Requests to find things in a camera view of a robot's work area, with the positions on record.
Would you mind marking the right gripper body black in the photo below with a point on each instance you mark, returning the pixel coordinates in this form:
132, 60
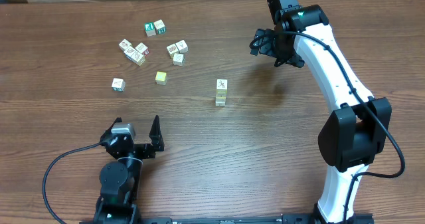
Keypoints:
271, 46

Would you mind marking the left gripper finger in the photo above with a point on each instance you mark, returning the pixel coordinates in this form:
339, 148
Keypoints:
106, 136
156, 136

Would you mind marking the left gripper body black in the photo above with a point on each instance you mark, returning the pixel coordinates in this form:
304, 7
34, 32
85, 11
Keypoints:
143, 150

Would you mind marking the green number four block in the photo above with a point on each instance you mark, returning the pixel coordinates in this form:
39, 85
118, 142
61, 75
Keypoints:
222, 85

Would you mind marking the wooden block red pencil picture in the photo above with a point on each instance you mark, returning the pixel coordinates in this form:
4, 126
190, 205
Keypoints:
220, 102

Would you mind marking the yellow wooden block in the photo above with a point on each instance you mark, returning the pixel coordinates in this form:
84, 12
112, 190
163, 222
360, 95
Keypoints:
161, 78
138, 58

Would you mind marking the red number three block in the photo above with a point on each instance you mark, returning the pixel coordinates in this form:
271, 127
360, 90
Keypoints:
221, 94

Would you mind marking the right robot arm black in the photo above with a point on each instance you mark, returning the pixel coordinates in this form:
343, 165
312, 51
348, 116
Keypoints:
355, 130

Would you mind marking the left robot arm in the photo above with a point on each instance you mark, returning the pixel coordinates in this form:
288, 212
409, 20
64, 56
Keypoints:
120, 178

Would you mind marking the wooden block teal side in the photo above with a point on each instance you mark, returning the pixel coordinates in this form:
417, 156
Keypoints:
118, 84

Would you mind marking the yellow top wooden block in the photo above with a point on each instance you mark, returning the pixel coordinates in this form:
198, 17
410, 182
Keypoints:
161, 78

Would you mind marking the wooden block green picture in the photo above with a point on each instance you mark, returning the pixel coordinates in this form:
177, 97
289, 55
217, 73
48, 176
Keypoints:
178, 59

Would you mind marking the wooden block ball picture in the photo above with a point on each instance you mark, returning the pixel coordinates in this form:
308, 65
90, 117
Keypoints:
129, 52

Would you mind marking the wooden block red side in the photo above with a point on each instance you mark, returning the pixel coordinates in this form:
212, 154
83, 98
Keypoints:
142, 48

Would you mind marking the wooden block brown picture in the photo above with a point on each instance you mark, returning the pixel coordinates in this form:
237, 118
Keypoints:
172, 50

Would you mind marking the wooden block squirrel picture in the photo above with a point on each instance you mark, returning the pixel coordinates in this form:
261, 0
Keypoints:
124, 44

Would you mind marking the wooden block triangle picture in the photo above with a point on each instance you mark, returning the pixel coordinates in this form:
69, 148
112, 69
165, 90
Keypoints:
182, 46

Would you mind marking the wooden block green side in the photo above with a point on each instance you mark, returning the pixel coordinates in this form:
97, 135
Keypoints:
160, 27

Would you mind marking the green top wooden block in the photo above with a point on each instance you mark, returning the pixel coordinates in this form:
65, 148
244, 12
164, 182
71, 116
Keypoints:
149, 29

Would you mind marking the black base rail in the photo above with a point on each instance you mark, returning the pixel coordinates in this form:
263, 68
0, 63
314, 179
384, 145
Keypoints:
283, 219

